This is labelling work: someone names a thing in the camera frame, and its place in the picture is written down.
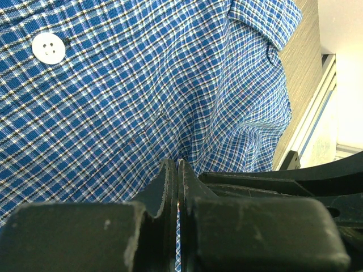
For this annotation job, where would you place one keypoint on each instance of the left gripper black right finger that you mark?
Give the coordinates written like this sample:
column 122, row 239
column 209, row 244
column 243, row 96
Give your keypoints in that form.
column 255, row 234

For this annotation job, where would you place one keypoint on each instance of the aluminium frame rail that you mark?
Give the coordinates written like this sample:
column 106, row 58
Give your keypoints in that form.
column 314, row 139

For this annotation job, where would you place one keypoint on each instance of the white shirt button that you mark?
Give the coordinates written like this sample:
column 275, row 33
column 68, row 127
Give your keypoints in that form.
column 48, row 48

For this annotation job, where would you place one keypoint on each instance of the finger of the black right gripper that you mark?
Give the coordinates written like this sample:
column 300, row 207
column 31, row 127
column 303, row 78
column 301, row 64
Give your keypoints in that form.
column 337, row 185

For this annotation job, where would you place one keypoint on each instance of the blue plaid shirt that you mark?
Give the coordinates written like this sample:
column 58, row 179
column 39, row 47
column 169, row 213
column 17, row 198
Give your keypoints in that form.
column 141, row 81

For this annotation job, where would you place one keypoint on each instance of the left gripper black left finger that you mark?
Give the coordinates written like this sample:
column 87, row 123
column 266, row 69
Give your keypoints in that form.
column 138, row 235

